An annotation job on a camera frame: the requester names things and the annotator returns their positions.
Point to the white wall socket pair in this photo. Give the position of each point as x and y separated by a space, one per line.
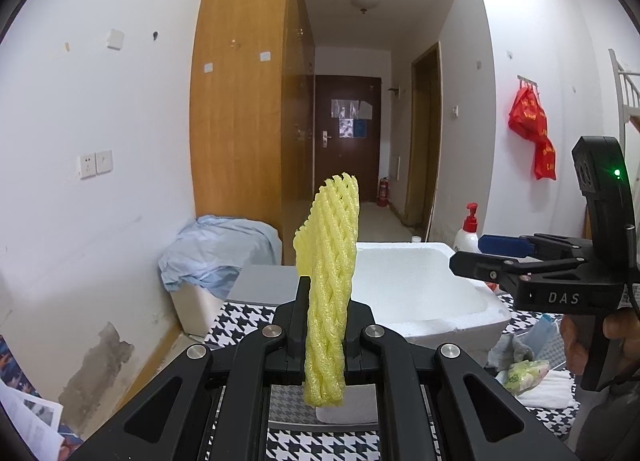
94 164

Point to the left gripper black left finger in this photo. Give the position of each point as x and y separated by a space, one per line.
212 406

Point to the person right hand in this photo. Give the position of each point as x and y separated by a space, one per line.
623 326

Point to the metal bunk bed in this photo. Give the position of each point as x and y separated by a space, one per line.
627 96

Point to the ceiling lamp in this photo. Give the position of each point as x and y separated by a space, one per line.
363 6

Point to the green tissue pack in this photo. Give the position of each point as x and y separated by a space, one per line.
525 375

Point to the blue face mask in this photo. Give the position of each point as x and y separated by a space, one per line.
544 338

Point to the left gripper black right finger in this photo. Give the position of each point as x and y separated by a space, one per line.
438 403

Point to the wooden wardrobe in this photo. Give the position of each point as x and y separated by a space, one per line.
251 113

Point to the red plastic bag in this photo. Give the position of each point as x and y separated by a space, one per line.
528 120

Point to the dark brown entrance door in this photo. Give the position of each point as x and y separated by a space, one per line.
347 130

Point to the white towel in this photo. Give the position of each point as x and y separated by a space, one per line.
554 392

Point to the papers on floor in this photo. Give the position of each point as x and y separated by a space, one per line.
37 420

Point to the white styrofoam box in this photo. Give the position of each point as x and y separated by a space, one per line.
411 290

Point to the red fire extinguisher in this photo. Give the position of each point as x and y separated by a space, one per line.
383 187

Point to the houndstooth table mat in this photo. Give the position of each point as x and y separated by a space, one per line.
237 317

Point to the light blue crumpled cloth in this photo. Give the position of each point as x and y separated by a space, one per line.
211 251

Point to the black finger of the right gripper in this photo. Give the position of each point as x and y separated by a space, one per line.
506 272
538 245

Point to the yellow foam net sleeve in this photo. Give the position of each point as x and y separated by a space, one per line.
326 249

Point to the white pump lotion bottle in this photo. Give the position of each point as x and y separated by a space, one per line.
466 238

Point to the grey sock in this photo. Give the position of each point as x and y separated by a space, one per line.
508 350

